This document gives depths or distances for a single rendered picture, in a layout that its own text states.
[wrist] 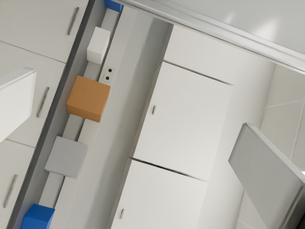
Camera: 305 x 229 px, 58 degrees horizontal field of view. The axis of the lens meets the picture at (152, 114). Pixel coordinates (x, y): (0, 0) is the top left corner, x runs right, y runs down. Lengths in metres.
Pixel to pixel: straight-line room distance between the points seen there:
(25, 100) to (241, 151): 0.13
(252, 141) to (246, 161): 0.01
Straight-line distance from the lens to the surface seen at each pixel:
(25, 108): 0.17
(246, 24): 0.88
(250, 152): 0.17
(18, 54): 2.15
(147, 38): 2.91
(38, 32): 2.17
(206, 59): 2.61
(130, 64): 2.80
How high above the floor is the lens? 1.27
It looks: 8 degrees up
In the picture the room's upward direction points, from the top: 108 degrees clockwise
